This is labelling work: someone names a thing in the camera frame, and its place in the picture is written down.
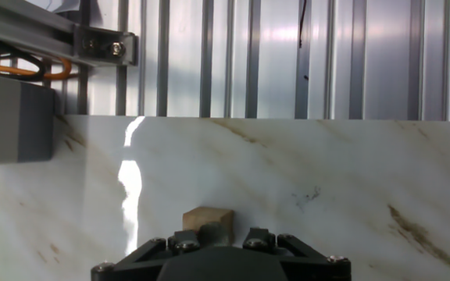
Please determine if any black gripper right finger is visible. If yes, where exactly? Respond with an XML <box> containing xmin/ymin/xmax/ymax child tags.
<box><xmin>242</xmin><ymin>226</ymin><xmax>352</xmax><ymax>281</ymax></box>

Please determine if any thin black cable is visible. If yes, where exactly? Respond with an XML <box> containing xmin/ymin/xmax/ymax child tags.
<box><xmin>298</xmin><ymin>0</ymin><xmax>309</xmax><ymax>81</ymax></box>

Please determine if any silver ribbed camera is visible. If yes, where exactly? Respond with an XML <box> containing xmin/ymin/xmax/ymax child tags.
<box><xmin>0</xmin><ymin>72</ymin><xmax>57</xmax><ymax>165</ymax></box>

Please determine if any orange cable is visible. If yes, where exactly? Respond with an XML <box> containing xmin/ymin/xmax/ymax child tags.
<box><xmin>0</xmin><ymin>57</ymin><xmax>73</xmax><ymax>82</ymax></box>

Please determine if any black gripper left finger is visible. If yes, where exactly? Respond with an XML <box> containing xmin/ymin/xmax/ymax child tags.
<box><xmin>91</xmin><ymin>228</ymin><xmax>202</xmax><ymax>281</ymax></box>

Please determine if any marble pattern board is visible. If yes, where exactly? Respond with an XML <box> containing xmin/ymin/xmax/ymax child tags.
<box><xmin>0</xmin><ymin>115</ymin><xmax>450</xmax><ymax>281</ymax></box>

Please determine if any aluminium frame beam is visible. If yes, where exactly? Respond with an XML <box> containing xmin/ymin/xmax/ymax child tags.
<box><xmin>0</xmin><ymin>0</ymin><xmax>139</xmax><ymax>68</ymax></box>

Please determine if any small wooden block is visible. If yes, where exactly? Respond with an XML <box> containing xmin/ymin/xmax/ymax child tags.
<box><xmin>182</xmin><ymin>206</ymin><xmax>236</xmax><ymax>245</ymax></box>

